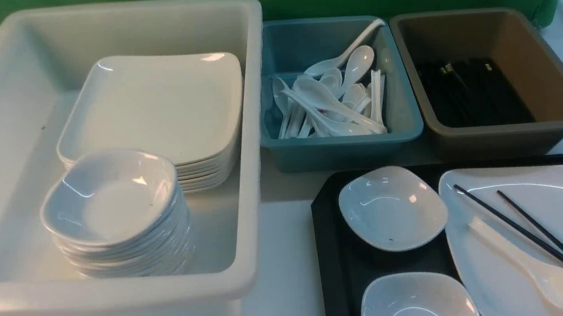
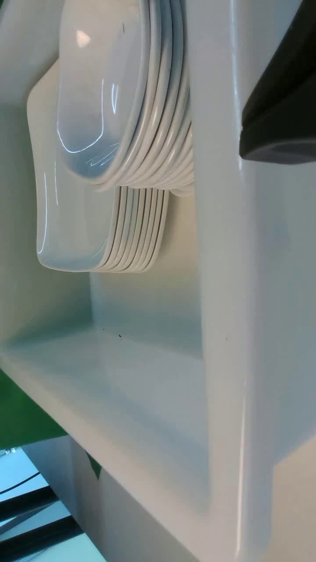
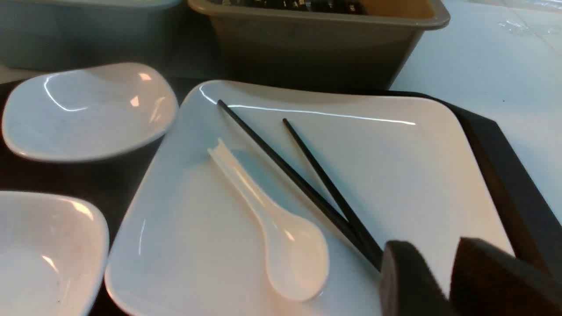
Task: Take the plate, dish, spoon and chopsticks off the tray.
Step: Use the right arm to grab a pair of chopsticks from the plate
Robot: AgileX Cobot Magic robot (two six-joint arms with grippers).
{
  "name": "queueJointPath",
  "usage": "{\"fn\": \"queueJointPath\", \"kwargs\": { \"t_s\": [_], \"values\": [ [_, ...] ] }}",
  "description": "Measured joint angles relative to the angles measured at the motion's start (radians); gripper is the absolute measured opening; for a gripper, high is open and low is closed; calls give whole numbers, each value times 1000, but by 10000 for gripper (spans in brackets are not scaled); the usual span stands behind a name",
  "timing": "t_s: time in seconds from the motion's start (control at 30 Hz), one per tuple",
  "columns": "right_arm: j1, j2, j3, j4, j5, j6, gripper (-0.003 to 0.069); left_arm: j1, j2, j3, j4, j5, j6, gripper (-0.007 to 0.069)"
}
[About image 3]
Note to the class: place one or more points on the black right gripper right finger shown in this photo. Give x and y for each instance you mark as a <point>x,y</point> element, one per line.
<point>487,281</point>

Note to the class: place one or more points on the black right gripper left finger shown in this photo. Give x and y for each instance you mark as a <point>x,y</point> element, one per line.
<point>408,287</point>

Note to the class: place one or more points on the black chopstick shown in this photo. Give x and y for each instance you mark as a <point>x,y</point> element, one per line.
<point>338,220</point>
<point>369,244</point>

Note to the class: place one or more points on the white ceramic soup spoon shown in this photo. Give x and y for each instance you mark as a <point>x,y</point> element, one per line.
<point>296,253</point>

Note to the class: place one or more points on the large white square plate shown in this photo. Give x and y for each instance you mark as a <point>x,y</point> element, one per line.
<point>190,246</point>

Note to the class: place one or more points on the small white bowl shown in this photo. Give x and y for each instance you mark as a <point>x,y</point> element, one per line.
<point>53,254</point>
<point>88,114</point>

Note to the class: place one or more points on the brown plastic bin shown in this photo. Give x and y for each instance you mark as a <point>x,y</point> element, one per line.
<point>299,49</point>

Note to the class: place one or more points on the pile of black chopsticks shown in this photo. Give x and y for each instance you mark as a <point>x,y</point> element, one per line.
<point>322,6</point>

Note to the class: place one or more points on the blue plastic bin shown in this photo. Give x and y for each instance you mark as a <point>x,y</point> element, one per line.
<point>54,35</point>

